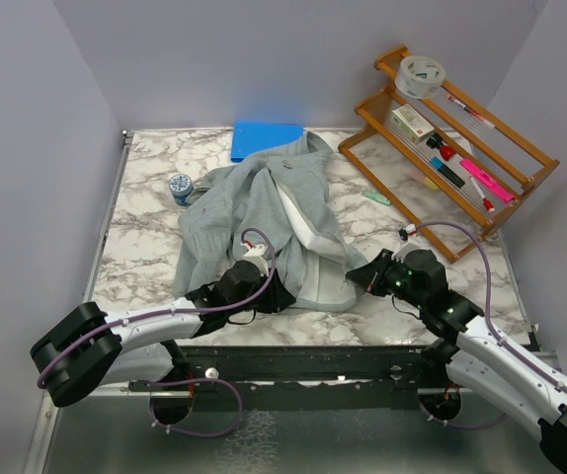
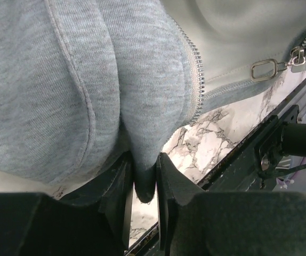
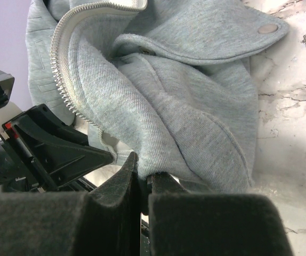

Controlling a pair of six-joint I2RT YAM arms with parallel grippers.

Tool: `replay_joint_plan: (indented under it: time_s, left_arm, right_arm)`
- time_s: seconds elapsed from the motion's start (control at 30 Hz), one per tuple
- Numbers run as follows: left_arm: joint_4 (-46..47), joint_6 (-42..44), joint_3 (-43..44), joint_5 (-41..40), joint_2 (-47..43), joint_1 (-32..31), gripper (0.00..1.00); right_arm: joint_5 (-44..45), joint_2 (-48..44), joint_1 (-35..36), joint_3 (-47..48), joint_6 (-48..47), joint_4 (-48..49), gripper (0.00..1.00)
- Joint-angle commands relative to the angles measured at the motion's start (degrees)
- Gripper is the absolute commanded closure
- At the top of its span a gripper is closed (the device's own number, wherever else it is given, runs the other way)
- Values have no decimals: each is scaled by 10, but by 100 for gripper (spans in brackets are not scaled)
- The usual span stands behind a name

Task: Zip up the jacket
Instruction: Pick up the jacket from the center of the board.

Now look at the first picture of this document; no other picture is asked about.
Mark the blue patterned round container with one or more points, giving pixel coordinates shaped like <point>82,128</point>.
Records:
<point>180,187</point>

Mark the blue paper sheet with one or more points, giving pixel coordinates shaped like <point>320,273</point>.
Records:
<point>253,136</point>

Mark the yellow highlighter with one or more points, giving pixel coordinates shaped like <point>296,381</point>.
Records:
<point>430,184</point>

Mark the pink highlighter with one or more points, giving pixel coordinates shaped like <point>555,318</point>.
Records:
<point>488,181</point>

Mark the blue black highlighter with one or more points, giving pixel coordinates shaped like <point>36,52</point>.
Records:
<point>447,172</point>

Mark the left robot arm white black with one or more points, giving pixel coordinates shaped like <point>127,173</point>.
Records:
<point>81,352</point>

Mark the wooden two-tier rack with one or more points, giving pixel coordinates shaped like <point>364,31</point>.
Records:
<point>398,168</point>

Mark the mint green eraser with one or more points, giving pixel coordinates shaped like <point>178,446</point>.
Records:
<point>377,197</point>

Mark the white green small box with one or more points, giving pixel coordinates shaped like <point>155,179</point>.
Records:
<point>410,122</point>

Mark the red white marker pen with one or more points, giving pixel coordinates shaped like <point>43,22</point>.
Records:
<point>488,205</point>

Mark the aluminium frame rail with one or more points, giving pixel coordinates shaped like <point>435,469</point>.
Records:
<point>117,431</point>

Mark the clear tape roll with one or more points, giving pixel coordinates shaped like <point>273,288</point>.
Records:
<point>420,77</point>

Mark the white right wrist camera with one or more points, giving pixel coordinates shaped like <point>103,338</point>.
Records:
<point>408,243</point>

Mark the red pen on top shelf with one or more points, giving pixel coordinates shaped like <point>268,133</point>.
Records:
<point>453,99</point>

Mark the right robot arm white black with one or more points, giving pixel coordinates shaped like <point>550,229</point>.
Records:
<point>476,353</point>

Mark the grey zip-up jacket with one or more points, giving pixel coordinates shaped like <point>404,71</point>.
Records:
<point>279,195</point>

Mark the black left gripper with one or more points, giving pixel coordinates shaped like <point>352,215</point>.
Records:
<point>278,296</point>

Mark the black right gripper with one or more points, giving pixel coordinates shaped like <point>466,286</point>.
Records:
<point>370,275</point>

